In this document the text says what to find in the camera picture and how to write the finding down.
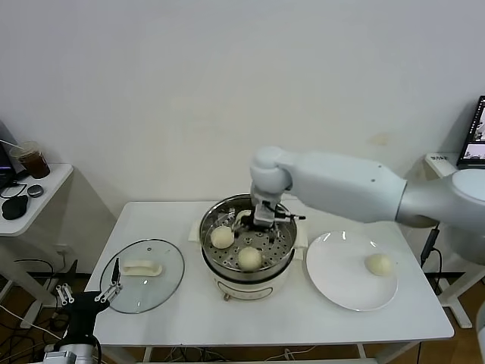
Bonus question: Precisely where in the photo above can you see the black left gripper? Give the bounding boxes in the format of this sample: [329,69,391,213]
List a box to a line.
[55,257,123,339]

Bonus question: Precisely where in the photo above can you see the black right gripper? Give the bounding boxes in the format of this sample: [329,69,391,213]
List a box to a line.
[229,211,289,243]

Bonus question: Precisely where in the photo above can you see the glass lid with cream handle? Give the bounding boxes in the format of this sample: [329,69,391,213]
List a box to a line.
[99,238,186,315]

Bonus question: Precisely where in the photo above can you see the perforated steel steamer basket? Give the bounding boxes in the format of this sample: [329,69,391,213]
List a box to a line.
[199,194,299,280]

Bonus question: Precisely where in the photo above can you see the cream electric cooker base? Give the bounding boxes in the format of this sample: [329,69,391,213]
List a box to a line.
[187,219,308,303]

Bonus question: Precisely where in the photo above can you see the white round plate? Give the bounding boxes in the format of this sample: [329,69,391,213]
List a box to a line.
[305,230,399,312]

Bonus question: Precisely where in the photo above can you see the white side desk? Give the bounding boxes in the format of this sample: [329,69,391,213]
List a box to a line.
[424,153,485,330]
[0,163,74,329]

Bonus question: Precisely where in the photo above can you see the black computer mouse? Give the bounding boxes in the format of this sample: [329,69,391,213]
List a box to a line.
[2,195,30,220]

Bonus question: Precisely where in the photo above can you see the plastic iced coffee cup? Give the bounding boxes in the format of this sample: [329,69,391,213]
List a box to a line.
[9,141,51,180]

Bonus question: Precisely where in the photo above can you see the dark laptop with purple screen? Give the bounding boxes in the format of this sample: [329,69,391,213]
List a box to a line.
[0,118,24,187]

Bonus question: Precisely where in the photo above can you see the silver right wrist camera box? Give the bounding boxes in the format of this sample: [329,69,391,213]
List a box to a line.
[252,203,277,225]

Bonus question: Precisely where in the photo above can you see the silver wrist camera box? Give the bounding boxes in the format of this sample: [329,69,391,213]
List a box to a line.
[42,350,79,364]
[252,203,277,225]

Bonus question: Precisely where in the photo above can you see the black floor cable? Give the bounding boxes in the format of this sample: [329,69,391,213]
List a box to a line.
[14,259,61,316]

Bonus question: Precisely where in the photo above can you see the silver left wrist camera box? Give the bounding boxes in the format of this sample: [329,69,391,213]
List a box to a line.
[42,350,79,364]

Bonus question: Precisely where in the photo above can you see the thin black desk cable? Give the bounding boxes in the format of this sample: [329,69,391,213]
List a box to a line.
[0,181,28,200]

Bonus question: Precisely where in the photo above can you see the black cable with adapter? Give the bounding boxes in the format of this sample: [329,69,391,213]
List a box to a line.
[419,223,446,297]

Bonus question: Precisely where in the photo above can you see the black laptop showing camera views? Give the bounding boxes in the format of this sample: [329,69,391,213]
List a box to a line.
[457,96,485,171]

